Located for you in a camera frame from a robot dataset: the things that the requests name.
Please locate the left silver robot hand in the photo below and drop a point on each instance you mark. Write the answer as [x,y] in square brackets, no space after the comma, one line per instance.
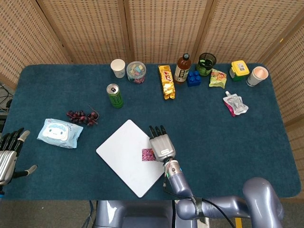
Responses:
[7,161]

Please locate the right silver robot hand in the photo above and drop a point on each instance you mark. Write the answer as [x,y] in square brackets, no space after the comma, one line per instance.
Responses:
[162,147]

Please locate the pink patterned rectangular patch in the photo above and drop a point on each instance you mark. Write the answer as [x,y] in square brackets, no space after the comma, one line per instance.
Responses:
[147,154]

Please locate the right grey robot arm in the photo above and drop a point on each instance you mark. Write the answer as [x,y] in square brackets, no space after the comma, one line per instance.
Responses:
[178,180]

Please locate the white rectangular board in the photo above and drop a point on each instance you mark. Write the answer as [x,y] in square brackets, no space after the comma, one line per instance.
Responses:
[118,161]

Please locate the dark blue table cloth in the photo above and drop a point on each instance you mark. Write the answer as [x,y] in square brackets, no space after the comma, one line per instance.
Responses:
[209,133]

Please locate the light blue wet wipes pack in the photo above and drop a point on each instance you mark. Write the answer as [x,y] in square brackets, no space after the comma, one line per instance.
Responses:
[59,133]

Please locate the gold foil snack package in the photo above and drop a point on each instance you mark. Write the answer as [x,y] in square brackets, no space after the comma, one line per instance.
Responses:
[167,82]

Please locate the green energy drink can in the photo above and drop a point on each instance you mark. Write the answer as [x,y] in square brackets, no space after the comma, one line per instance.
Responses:
[116,98]

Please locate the grey robot torso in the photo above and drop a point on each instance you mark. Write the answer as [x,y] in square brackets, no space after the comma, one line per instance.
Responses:
[133,213]

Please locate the blue toy building block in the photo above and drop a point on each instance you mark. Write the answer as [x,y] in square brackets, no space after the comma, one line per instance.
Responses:
[193,79]

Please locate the amber tea bottle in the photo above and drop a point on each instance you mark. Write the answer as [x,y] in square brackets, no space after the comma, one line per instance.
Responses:
[182,71]

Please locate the clear jar of binder clips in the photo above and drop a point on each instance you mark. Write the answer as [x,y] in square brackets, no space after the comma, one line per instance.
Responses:
[136,71]

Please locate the silver pink spout pouch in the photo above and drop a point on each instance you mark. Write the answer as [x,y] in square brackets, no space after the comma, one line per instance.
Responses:
[235,104]

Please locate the bunch of dark red grapes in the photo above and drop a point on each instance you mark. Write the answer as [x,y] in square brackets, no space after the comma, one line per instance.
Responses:
[80,116]

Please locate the green chip snack bag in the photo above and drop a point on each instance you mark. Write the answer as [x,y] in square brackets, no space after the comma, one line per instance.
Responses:
[217,78]

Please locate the white paper cup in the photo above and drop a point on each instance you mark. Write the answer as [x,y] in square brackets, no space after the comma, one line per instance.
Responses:
[118,69]

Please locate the black mesh pen holder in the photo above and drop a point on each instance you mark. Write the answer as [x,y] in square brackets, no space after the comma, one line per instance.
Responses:
[205,64]

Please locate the green container with yellow lid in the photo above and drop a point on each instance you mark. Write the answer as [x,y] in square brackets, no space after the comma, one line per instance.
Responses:
[238,70]

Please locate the white cup with pink lid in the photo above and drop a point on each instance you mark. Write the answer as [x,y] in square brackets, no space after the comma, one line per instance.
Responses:
[257,74]

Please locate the woven wooden folding screen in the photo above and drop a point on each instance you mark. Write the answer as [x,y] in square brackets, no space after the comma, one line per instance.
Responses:
[95,28]

